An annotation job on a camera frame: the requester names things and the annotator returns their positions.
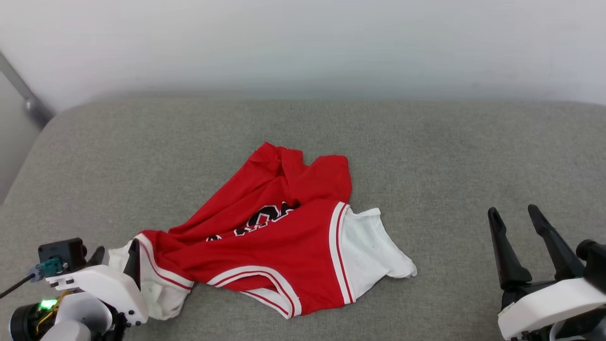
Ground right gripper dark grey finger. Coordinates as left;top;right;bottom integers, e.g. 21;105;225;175
528;204;586;281
488;207;533;290

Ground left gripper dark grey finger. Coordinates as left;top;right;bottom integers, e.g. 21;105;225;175
88;245;107;267
122;238;142;290

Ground grey fabric sofa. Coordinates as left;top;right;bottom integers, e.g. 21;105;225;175
0;97;606;341

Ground red and white jersey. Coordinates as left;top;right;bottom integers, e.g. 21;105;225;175
107;141;418;322

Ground grey metal pole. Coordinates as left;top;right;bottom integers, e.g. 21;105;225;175
0;51;53;128

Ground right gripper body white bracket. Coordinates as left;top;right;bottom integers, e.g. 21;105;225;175
497;277;606;341

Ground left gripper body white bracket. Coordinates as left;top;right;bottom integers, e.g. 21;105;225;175
46;264;150;327

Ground teal plug left camera cable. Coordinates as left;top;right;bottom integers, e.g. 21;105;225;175
0;258;64;300

